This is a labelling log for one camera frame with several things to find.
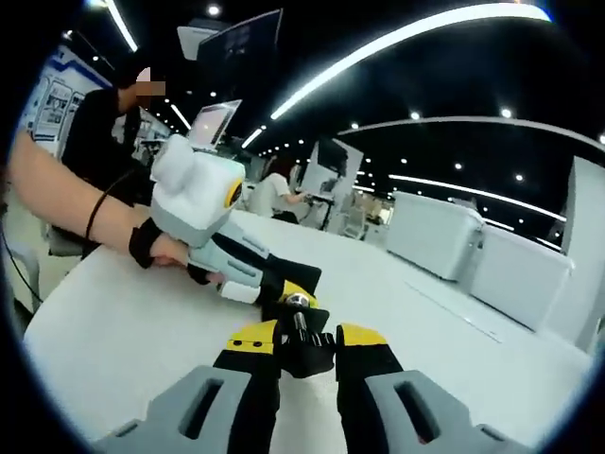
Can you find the white desk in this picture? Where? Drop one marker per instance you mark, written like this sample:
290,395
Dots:
142,331

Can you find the white hanging box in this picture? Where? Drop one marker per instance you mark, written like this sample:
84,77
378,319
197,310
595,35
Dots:
191,40

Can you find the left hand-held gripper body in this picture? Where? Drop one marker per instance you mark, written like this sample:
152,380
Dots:
194,189

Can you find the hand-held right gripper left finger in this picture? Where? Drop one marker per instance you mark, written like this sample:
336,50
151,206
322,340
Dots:
227,406

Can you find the white office chair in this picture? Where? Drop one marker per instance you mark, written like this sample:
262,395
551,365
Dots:
354,224

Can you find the white plastic storage box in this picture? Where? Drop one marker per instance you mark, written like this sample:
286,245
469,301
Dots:
430,236
520,279

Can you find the white display stand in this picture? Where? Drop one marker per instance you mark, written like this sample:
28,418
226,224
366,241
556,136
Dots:
331,179

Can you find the white square pillar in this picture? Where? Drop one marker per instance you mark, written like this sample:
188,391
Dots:
586,246

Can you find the blue white wall poster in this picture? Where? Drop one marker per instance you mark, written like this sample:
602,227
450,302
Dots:
57,94

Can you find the dark hanging monitor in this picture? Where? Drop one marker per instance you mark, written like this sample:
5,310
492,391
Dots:
241,40

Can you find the silver laptop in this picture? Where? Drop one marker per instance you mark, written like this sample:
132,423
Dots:
212,125

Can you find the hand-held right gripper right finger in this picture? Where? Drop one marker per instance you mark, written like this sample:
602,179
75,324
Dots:
373,406

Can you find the long curved ceiling light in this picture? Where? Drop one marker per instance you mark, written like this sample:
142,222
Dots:
402,38

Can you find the black clamp with screw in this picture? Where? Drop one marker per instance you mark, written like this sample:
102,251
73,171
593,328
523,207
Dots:
309,354

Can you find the person's left hand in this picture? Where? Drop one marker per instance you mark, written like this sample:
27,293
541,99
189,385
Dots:
165,248

